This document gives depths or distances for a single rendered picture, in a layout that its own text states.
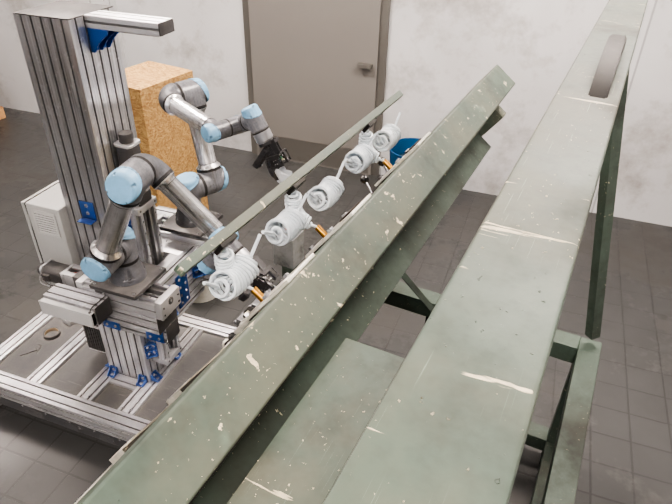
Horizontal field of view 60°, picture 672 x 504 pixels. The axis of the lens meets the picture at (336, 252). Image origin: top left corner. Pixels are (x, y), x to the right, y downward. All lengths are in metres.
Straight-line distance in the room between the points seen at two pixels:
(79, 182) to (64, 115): 0.29
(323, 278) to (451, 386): 0.66
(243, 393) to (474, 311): 0.47
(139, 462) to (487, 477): 0.52
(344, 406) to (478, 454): 0.56
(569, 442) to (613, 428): 1.26
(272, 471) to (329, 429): 0.11
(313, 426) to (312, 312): 0.21
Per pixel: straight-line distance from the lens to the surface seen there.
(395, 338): 3.76
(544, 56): 5.07
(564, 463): 2.30
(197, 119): 2.52
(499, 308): 0.52
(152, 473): 0.82
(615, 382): 3.87
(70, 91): 2.50
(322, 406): 0.95
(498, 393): 0.45
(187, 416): 0.85
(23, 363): 3.64
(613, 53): 1.18
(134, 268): 2.53
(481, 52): 5.10
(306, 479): 0.87
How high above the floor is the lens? 2.52
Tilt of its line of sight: 34 degrees down
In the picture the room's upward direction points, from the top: 1 degrees clockwise
